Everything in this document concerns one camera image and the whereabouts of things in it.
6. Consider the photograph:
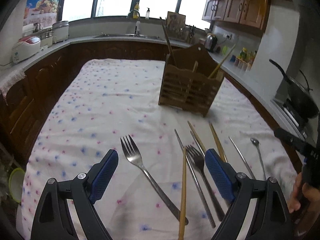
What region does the steel chopstick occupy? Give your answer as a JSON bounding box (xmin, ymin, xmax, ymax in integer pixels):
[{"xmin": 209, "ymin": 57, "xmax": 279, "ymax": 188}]
[
  {"xmin": 174, "ymin": 129, "xmax": 216, "ymax": 228},
  {"xmin": 190, "ymin": 131, "xmax": 205, "ymax": 157},
  {"xmin": 229, "ymin": 137, "xmax": 255, "ymax": 179}
]

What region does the light wooden chopstick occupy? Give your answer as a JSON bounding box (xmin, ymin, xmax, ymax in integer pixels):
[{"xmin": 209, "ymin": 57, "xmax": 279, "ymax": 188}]
[{"xmin": 178, "ymin": 147, "xmax": 187, "ymax": 240}]

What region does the kitchen faucet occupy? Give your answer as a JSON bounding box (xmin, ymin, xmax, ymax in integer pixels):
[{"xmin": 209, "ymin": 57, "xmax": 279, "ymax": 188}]
[{"xmin": 127, "ymin": 9, "xmax": 140, "ymax": 36}]

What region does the right hand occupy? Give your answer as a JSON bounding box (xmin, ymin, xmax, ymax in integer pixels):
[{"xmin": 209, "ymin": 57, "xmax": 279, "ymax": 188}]
[{"xmin": 287, "ymin": 172, "xmax": 319, "ymax": 236}]

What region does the green lid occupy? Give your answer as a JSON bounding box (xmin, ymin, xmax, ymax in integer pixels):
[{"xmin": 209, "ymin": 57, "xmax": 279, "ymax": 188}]
[{"xmin": 8, "ymin": 167, "xmax": 25, "ymax": 203}]

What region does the steel spoon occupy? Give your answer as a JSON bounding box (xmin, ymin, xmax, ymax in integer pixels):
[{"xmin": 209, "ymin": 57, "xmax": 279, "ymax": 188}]
[{"xmin": 250, "ymin": 138, "xmax": 266, "ymax": 180}]

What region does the black wok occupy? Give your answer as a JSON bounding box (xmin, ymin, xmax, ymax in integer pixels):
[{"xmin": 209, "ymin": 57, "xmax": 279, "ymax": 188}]
[{"xmin": 269, "ymin": 59, "xmax": 319, "ymax": 119}]

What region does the steel fork middle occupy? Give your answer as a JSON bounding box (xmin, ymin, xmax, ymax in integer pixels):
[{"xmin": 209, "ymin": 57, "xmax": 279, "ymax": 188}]
[{"xmin": 186, "ymin": 145, "xmax": 225, "ymax": 222}]

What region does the steel fork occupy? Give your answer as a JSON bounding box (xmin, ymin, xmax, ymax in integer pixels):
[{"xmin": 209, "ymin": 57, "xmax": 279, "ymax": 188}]
[
  {"xmin": 186, "ymin": 145, "xmax": 225, "ymax": 222},
  {"xmin": 120, "ymin": 135, "xmax": 181, "ymax": 220}
]

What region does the steel fork left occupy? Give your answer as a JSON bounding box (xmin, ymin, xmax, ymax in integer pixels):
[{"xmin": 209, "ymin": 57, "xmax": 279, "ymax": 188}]
[{"xmin": 120, "ymin": 135, "xmax": 181, "ymax": 220}]

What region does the wooden chopstick long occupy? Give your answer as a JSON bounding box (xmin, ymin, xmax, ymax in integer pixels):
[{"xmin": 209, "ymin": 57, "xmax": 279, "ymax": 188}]
[{"xmin": 188, "ymin": 121, "xmax": 206, "ymax": 152}]

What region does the floral white tablecloth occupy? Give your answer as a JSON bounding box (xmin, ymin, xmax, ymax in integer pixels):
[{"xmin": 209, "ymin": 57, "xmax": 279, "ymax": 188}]
[{"xmin": 21, "ymin": 59, "xmax": 297, "ymax": 239}]

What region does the wooden utensil holder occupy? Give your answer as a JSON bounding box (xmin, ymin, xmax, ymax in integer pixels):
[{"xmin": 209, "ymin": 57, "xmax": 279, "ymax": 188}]
[{"xmin": 158, "ymin": 43, "xmax": 225, "ymax": 117}]

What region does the steel electric kettle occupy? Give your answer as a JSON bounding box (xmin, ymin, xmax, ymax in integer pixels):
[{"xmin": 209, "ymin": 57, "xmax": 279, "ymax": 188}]
[{"xmin": 204, "ymin": 33, "xmax": 217, "ymax": 53}]

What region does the white red rice cooker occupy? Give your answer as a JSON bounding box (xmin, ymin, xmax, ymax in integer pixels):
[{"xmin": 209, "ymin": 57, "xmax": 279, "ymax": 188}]
[{"xmin": 11, "ymin": 36, "xmax": 41, "ymax": 63}]

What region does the white cooker pot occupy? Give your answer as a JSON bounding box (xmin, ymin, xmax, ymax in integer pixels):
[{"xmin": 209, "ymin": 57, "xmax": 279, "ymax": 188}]
[{"xmin": 52, "ymin": 21, "xmax": 69, "ymax": 44}]

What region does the steel sink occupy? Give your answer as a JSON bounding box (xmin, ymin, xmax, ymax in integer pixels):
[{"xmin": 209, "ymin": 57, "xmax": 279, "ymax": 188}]
[{"xmin": 94, "ymin": 33, "xmax": 162, "ymax": 40}]

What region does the fruit poster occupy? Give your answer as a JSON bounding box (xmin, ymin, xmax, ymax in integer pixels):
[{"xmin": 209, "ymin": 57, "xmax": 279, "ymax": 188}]
[{"xmin": 23, "ymin": 0, "xmax": 59, "ymax": 28}]

